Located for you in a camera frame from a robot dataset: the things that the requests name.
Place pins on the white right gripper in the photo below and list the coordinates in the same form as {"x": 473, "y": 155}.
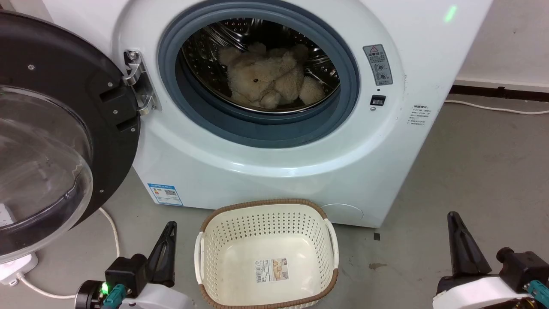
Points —
{"x": 476, "y": 294}

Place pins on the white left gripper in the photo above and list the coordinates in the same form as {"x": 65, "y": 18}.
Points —
{"x": 158, "y": 298}

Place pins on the cream perforated laundry basket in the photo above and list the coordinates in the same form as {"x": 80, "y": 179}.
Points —
{"x": 240, "y": 266}

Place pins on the paper basket label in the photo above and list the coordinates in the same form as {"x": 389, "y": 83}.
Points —
{"x": 272, "y": 270}

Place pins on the white front-load washing machine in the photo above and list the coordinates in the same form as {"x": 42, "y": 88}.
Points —
{"x": 266, "y": 171}

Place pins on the beige plush teddy bear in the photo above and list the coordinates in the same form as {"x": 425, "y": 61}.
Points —
{"x": 257, "y": 73}

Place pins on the black washing machine door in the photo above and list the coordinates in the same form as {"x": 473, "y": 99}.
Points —
{"x": 64, "y": 60}

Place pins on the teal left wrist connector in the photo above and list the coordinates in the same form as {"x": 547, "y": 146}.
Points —
{"x": 115, "y": 296}

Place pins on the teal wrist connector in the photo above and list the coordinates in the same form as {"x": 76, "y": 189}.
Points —
{"x": 115, "y": 296}
{"x": 539, "y": 292}

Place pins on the blue energy label sticker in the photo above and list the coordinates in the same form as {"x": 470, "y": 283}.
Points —
{"x": 165, "y": 195}

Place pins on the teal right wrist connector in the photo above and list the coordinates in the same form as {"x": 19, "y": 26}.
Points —
{"x": 539, "y": 292}

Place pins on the round filter cover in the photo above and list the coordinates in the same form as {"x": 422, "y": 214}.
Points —
{"x": 343, "y": 213}

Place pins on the white power strip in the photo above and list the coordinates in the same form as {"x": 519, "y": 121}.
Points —
{"x": 17, "y": 268}

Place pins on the grey rubber door gasket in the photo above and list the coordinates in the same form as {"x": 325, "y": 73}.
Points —
{"x": 257, "y": 128}

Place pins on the black baseboard strip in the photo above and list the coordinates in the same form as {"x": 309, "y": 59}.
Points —
{"x": 493, "y": 92}

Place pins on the black door latch slot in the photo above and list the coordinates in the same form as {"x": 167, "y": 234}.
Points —
{"x": 378, "y": 100}

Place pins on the metal door hinge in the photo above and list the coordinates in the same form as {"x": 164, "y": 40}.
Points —
{"x": 139, "y": 81}

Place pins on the grey warning sticker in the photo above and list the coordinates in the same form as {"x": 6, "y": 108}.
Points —
{"x": 378, "y": 64}

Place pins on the steel washer drum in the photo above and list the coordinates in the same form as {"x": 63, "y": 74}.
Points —
{"x": 201, "y": 47}

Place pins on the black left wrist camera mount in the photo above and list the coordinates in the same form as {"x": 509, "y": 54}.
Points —
{"x": 126, "y": 272}

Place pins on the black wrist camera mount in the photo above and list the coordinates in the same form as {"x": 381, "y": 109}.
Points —
{"x": 126, "y": 272}
{"x": 521, "y": 268}

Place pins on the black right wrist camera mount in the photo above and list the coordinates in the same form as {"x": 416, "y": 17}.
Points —
{"x": 521, "y": 268}

